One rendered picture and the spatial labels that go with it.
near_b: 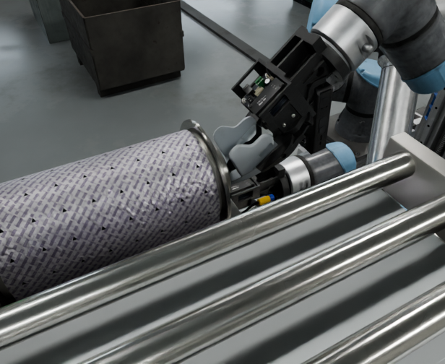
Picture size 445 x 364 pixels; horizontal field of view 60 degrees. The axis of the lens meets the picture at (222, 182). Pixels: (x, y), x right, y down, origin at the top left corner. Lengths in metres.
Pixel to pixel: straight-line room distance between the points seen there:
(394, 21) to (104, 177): 0.37
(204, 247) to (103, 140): 2.61
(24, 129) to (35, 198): 2.65
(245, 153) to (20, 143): 2.54
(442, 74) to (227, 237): 0.47
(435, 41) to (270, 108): 0.22
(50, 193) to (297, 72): 0.30
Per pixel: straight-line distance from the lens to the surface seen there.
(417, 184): 0.24
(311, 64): 0.49
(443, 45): 0.58
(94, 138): 2.80
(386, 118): 0.83
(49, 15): 4.24
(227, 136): 0.52
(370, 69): 1.27
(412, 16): 0.54
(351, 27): 0.50
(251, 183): 0.63
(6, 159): 2.84
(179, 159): 0.44
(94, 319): 0.18
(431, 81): 0.60
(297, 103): 0.48
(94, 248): 0.43
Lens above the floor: 1.59
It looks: 43 degrees down
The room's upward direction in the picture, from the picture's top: straight up
